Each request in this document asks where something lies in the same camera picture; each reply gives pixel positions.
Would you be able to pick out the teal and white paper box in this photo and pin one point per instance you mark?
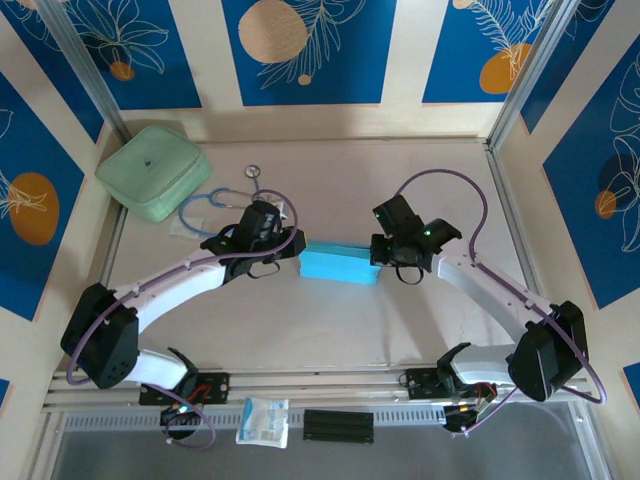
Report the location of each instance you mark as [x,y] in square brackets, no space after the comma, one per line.
[335,262]

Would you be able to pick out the black left controller board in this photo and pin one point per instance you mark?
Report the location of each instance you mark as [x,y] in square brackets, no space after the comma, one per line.
[172,416]

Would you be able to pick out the white gauze packet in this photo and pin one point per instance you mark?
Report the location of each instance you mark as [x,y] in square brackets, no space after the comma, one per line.
[262,422]

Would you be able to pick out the black controller board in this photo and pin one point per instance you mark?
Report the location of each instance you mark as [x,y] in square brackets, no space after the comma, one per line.
[457,421]
[172,416]

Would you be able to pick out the aluminium right frame post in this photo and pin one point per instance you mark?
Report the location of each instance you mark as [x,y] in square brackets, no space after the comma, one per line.
[530,70]

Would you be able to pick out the blue floral wall poster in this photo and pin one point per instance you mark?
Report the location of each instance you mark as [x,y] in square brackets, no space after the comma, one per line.
[25,125]
[350,75]
[575,65]
[165,75]
[50,75]
[575,225]
[450,50]

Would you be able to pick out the mint green zipped case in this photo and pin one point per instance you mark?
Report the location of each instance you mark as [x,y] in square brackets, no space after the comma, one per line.
[150,170]

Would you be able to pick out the black right controller board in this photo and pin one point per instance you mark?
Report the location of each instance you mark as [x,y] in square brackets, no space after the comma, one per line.
[457,421]

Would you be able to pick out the aluminium front frame rail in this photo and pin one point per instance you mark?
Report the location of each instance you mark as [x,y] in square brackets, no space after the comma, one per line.
[325,385]

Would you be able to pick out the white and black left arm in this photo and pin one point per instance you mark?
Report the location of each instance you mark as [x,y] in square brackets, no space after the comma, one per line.
[170,295]

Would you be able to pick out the aluminium left side rail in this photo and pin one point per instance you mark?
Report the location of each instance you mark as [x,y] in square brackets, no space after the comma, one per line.
[111,250]

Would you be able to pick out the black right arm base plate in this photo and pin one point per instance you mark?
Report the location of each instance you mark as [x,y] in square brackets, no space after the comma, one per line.
[420,382]

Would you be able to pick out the aluminium right side rail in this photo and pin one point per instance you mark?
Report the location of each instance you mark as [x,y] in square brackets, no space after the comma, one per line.
[525,250]

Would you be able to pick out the aluminium left frame post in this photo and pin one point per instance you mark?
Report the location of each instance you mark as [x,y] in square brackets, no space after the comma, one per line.
[80,65]

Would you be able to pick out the blue stethoscope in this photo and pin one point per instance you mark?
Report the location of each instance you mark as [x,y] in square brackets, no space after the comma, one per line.
[252,171]

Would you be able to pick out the black ribbed block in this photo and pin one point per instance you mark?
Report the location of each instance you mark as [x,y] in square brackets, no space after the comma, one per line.
[339,426]

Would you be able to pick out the aluminium frame post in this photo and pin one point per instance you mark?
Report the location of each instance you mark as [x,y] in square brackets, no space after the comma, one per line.
[80,65]
[530,70]

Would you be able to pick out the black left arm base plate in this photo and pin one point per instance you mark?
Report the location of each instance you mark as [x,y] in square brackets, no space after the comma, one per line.
[215,387]

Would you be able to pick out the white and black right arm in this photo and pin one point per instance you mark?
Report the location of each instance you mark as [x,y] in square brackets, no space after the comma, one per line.
[480,285]

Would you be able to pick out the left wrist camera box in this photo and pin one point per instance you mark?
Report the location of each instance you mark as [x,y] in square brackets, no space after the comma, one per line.
[280,209]

